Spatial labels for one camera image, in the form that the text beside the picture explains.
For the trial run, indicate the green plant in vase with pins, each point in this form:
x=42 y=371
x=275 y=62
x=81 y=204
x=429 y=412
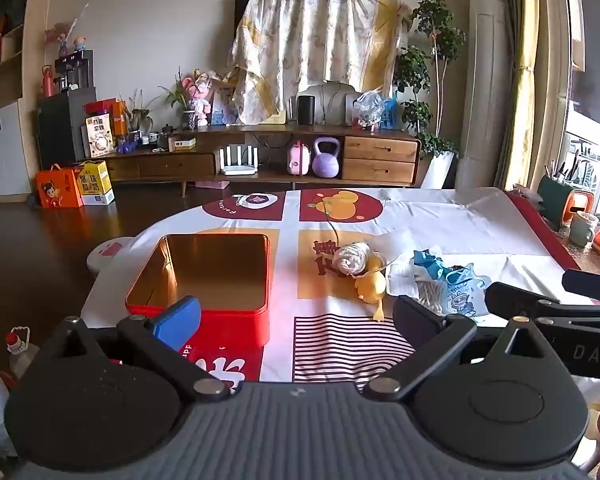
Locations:
x=182 y=97

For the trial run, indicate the small figurine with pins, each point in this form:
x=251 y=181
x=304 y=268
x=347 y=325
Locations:
x=80 y=43

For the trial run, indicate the green desk holder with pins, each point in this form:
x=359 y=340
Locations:
x=560 y=200

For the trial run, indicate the wooden tv cabinet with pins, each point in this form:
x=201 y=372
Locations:
x=180 y=164

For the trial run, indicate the red and orange gift boxes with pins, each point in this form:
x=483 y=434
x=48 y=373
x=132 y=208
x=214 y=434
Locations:
x=105 y=109

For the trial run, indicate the black coffee machine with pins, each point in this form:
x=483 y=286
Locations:
x=75 y=72

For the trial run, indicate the pink tray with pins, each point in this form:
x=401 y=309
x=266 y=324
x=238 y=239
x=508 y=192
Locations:
x=211 y=185

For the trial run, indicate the red cardboard box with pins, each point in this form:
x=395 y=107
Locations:
x=230 y=327

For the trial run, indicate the wooden wall shelf cabinet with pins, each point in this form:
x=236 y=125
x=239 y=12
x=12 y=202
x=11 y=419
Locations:
x=5 y=135

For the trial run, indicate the black television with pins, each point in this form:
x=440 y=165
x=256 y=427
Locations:
x=241 y=2

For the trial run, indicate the white green mug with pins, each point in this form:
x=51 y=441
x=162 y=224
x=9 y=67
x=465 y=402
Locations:
x=582 y=230

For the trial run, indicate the printed white red tablecloth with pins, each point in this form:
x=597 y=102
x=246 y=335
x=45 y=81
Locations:
x=430 y=220

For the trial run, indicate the clear plastic bag of items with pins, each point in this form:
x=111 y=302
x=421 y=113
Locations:
x=369 y=109

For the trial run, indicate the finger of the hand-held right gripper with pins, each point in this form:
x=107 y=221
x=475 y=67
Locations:
x=515 y=299
x=592 y=281

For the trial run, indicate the dark teapot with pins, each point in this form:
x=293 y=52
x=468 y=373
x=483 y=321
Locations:
x=166 y=139

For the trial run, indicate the small leafy potted plant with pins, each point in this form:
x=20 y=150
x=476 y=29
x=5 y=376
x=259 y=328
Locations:
x=139 y=117

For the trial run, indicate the small cardboard box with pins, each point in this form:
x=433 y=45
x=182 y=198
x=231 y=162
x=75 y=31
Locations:
x=182 y=144

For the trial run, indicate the blue plastic pack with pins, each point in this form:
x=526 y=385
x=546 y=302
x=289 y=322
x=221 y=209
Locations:
x=390 y=112

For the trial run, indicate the orange gift box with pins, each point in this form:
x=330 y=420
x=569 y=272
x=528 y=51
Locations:
x=57 y=187

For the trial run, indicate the red thermos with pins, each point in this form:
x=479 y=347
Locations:
x=47 y=84

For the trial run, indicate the potted tree in white pot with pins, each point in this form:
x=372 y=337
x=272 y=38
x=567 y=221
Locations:
x=432 y=25

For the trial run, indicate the yellow carton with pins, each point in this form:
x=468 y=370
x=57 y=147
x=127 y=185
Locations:
x=96 y=184

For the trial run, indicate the clear bag of cotton swabs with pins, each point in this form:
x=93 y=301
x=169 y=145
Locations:
x=432 y=295

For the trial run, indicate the white brown snack bag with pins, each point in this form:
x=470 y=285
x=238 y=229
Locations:
x=99 y=136

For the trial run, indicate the floral cover cloth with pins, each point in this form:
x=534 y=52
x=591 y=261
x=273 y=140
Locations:
x=310 y=35

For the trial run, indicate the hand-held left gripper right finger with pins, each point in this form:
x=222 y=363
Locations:
x=417 y=316

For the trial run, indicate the plastic bottle with red cap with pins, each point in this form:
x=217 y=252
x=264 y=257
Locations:
x=17 y=352

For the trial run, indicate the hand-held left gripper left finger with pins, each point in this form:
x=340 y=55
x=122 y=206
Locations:
x=177 y=321

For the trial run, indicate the white router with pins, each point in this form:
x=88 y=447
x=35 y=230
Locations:
x=237 y=165

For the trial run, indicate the window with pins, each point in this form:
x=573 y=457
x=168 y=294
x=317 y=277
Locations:
x=592 y=35

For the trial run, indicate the black mini fridge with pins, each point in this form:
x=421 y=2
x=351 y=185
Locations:
x=57 y=130

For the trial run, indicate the pink plush doll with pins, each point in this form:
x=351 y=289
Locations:
x=200 y=97

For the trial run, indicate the yellow curtain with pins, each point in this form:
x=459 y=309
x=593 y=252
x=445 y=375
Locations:
x=522 y=110

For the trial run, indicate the black cylinder speaker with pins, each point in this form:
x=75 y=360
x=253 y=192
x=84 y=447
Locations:
x=306 y=110

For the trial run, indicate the purple kettlebell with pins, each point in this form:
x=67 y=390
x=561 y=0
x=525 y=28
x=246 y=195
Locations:
x=326 y=162

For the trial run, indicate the white standing air conditioner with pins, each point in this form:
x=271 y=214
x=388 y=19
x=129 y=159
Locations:
x=490 y=85

